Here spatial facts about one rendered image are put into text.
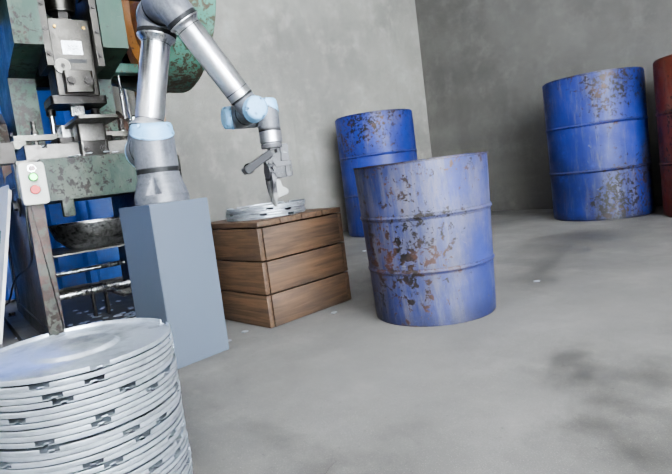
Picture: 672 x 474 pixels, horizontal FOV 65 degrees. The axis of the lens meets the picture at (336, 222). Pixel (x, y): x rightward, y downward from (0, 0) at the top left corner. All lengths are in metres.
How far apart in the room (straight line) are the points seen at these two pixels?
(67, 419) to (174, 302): 0.73
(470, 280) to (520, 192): 3.04
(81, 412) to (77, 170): 1.34
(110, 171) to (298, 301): 0.84
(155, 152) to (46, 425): 0.88
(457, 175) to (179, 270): 0.81
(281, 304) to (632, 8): 3.20
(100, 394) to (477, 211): 1.10
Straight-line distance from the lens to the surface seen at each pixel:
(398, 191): 1.49
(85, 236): 2.16
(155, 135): 1.53
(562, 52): 4.37
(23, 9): 2.27
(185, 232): 1.51
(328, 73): 4.42
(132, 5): 2.79
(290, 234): 1.77
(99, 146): 2.15
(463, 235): 1.53
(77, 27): 2.33
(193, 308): 1.53
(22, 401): 0.83
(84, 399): 0.84
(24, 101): 2.49
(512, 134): 4.57
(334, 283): 1.91
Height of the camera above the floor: 0.46
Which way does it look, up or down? 5 degrees down
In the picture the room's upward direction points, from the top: 7 degrees counter-clockwise
